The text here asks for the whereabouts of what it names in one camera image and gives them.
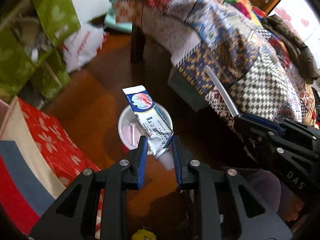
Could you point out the grey strip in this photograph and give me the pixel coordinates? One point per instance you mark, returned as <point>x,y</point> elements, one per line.
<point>221,90</point>

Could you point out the green gift bags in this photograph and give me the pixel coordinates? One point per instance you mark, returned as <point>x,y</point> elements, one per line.
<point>17,65</point>

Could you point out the grey green storage box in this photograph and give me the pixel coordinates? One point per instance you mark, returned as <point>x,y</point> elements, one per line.
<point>186,90</point>

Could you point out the dark wooden bed leg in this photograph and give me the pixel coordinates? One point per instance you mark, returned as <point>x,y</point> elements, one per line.
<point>138,45</point>

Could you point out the person's right hand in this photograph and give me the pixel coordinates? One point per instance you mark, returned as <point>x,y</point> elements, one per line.
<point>295,210</point>

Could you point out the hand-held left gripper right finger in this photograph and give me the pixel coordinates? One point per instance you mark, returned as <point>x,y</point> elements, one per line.
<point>176,162</point>

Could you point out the brown padded jacket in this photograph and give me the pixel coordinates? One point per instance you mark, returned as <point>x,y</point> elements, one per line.
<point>290,42</point>

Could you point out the white plastic stick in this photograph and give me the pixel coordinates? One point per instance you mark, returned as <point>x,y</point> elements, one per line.
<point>133,133</point>

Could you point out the white round bowl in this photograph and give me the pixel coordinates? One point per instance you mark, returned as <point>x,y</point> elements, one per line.
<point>127,132</point>

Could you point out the person's leg dark trousers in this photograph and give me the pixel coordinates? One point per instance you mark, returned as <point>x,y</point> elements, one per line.
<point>260,187</point>

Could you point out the sliding wardrobe with heart stickers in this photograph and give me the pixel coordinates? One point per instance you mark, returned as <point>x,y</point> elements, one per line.
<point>297,15</point>

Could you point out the tall green patterned box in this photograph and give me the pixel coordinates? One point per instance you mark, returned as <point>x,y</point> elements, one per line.
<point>57,12</point>

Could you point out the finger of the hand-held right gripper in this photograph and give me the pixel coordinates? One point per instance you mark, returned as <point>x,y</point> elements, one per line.
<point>265,121</point>
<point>255,130</point>

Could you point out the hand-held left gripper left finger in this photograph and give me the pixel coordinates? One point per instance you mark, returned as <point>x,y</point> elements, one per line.
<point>143,162</point>

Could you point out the white red printed plastic bag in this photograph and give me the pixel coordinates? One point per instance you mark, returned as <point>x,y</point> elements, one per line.
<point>82,45</point>

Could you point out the red blue striped box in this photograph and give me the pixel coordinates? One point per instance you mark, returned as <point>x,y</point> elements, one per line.
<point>20,185</point>

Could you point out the patchwork bedspread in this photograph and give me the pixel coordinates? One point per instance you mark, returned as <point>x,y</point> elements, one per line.
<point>225,50</point>

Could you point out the red floral fabric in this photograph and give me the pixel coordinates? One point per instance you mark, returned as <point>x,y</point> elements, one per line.
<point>55,142</point>

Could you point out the teal plastic toy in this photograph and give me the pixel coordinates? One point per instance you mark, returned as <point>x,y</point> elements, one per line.
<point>117,10</point>

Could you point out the yellow round object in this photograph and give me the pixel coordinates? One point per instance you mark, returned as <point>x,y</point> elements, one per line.
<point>143,234</point>

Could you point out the white blue ointment tube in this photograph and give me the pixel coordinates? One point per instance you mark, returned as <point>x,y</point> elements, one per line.
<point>150,125</point>

